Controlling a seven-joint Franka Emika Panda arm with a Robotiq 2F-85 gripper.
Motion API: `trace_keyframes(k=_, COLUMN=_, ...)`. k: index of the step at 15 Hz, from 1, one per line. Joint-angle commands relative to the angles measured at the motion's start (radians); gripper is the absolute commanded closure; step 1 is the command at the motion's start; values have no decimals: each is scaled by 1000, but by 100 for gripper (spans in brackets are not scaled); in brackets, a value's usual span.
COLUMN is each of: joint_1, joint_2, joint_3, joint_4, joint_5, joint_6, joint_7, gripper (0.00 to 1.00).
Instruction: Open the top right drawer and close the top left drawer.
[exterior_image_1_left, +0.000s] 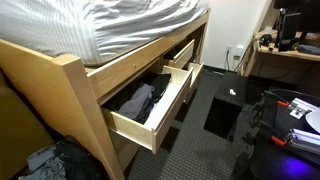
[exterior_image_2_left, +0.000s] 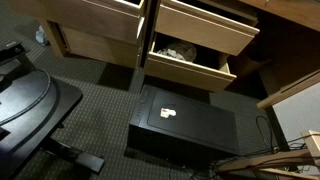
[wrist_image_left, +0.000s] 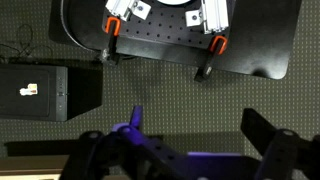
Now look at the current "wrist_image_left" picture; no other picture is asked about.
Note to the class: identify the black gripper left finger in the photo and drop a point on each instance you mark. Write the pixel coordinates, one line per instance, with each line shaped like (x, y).
(136, 116)

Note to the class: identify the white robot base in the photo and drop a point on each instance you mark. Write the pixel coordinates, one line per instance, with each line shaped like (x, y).
(175, 1)

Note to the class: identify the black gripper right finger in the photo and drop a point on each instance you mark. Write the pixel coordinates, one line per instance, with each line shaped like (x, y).
(260, 128)

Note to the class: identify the silver corner bracket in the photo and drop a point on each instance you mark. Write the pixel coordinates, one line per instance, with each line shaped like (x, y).
(194, 18)
(142, 9)

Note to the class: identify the black round disc plate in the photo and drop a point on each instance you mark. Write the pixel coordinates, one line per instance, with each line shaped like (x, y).
(71, 23)

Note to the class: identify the wood drawer holding grey cloth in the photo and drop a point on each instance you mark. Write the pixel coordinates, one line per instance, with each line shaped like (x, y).
(30, 168)

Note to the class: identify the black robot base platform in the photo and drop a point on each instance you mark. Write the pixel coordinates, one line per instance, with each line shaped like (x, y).
(263, 36)

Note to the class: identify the orange black bar clamp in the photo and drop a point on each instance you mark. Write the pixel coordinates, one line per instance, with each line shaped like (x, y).
(213, 53)
(112, 36)

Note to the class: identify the black computer tower case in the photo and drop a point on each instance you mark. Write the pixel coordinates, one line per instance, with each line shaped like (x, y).
(30, 106)

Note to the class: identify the silver aluminium extrusion post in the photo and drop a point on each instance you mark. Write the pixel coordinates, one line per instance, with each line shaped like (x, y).
(118, 7)
(215, 15)

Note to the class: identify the white orange sticker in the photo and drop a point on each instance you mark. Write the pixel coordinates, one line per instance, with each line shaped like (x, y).
(28, 90)

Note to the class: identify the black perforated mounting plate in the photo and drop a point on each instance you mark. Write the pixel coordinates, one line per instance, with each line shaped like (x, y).
(166, 28)

